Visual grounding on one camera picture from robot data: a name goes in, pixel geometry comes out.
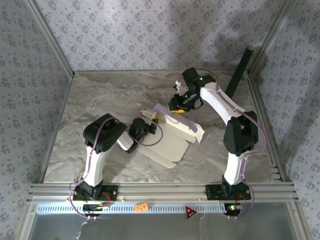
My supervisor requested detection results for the orange label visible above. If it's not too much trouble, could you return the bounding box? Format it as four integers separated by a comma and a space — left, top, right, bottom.
134, 202, 150, 214

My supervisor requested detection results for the red triangle sticker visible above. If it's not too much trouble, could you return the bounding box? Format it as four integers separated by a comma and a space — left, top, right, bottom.
184, 205, 198, 222

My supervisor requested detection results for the wide aluminium base rail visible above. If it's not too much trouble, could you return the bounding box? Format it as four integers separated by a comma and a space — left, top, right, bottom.
26, 181, 300, 204

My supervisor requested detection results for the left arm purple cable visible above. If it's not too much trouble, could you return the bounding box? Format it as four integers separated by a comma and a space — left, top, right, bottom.
68, 112, 165, 221

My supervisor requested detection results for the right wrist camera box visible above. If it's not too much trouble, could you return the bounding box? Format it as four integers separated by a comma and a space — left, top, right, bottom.
174, 79, 186, 96

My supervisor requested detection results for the black controller board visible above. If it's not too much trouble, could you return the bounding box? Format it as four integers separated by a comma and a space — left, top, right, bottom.
223, 202, 245, 218

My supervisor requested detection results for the aluminium frame post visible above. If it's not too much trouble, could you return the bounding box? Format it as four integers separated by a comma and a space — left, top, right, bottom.
24, 0, 76, 77
247, 0, 299, 76

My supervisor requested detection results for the grey metal panel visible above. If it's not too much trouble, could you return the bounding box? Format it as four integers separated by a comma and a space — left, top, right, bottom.
32, 213, 300, 240

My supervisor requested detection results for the aluminium table edge rail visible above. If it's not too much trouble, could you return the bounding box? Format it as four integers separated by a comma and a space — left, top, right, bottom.
37, 73, 76, 185
247, 73, 292, 182

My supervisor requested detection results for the long black bar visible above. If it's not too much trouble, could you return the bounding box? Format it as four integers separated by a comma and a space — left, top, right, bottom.
224, 47, 255, 99

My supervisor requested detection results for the white and lilac paper box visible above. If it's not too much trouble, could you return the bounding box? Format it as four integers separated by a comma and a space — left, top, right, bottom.
136, 102, 206, 170

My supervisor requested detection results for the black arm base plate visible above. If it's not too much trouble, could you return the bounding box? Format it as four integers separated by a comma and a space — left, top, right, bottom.
72, 184, 119, 202
205, 184, 252, 201

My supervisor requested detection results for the slotted cable duct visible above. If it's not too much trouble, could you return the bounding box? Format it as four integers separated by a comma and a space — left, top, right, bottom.
36, 203, 226, 215

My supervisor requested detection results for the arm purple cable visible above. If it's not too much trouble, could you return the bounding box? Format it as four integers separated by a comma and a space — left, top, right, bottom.
68, 112, 165, 221
175, 68, 268, 221

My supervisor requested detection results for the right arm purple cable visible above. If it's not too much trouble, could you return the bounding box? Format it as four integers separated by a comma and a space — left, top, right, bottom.
175, 68, 268, 221

